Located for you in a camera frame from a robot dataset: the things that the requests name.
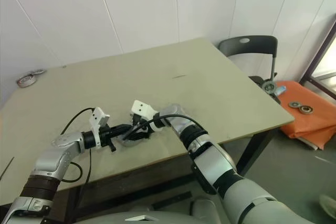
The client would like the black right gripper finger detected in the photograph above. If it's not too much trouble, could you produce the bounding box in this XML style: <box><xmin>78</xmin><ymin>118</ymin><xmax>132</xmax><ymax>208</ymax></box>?
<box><xmin>130</xmin><ymin>129</ymin><xmax>153</xmax><ymax>142</ymax></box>
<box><xmin>122</xmin><ymin>124</ymin><xmax>137</xmax><ymax>140</ymax></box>

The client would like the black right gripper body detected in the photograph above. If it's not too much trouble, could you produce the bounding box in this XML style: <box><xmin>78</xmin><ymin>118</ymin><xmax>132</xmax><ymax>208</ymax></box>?
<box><xmin>130</xmin><ymin>113</ymin><xmax>148</xmax><ymax>130</ymax></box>

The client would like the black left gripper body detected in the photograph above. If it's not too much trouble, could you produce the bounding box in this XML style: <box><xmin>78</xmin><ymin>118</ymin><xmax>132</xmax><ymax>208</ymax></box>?
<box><xmin>99</xmin><ymin>125</ymin><xmax>118</xmax><ymax>153</ymax></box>

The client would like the grey motor end cover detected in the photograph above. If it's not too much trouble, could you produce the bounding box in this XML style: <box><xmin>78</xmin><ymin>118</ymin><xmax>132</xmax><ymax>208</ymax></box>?
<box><xmin>118</xmin><ymin>136</ymin><xmax>149</xmax><ymax>148</ymax></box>

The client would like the black flat bar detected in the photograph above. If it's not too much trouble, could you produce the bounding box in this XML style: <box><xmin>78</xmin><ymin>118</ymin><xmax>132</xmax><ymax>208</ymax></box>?
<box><xmin>151</xmin><ymin>191</ymin><xmax>194</xmax><ymax>210</ymax></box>

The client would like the black folding chair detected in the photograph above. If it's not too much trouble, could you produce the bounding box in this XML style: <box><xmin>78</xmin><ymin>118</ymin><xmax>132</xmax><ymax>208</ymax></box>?
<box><xmin>218</xmin><ymin>35</ymin><xmax>279</xmax><ymax>101</ymax></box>

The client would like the round metal gear part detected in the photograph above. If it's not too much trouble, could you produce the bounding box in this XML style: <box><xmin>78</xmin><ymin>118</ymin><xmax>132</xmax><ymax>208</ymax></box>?
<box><xmin>263</xmin><ymin>81</ymin><xmax>276</xmax><ymax>93</ymax></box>

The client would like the orange cloth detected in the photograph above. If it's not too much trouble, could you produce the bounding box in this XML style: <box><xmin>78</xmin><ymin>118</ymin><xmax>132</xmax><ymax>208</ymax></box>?
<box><xmin>275</xmin><ymin>81</ymin><xmax>336</xmax><ymax>151</ymax></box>

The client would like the grey sneaker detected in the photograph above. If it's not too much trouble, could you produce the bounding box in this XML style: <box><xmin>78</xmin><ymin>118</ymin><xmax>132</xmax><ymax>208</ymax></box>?
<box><xmin>319</xmin><ymin>194</ymin><xmax>336</xmax><ymax>217</ymax></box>

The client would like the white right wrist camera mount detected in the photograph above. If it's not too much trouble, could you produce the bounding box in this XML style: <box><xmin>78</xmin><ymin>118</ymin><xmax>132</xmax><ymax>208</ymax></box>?
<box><xmin>130</xmin><ymin>100</ymin><xmax>165</xmax><ymax>133</ymax></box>

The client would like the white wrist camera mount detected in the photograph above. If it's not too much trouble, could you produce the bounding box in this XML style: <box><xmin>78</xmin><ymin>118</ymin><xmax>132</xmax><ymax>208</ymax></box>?
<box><xmin>130</xmin><ymin>100</ymin><xmax>165</xmax><ymax>133</ymax></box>
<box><xmin>88</xmin><ymin>106</ymin><xmax>111</xmax><ymax>148</ymax></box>

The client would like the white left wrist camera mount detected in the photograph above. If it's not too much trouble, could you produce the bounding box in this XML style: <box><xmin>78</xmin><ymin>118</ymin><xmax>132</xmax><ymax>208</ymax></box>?
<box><xmin>88</xmin><ymin>106</ymin><xmax>111</xmax><ymax>148</ymax></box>

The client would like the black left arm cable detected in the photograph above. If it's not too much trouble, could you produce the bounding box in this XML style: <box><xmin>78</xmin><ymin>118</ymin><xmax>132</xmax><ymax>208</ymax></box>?
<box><xmin>59</xmin><ymin>107</ymin><xmax>96</xmax><ymax>187</ymax></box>

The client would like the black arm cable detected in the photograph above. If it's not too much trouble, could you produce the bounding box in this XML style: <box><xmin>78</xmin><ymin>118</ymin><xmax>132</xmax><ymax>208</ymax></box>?
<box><xmin>122</xmin><ymin>113</ymin><xmax>211</xmax><ymax>141</ymax></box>
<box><xmin>59</xmin><ymin>107</ymin><xmax>96</xmax><ymax>187</ymax></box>

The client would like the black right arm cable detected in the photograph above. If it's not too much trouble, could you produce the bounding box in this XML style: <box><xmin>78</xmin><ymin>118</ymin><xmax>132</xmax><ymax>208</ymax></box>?
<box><xmin>122</xmin><ymin>113</ymin><xmax>211</xmax><ymax>141</ymax></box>

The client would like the dark door frame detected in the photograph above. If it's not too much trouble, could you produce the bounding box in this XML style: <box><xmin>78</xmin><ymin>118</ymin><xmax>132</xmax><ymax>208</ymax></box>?
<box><xmin>299</xmin><ymin>14</ymin><xmax>336</xmax><ymax>98</ymax></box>

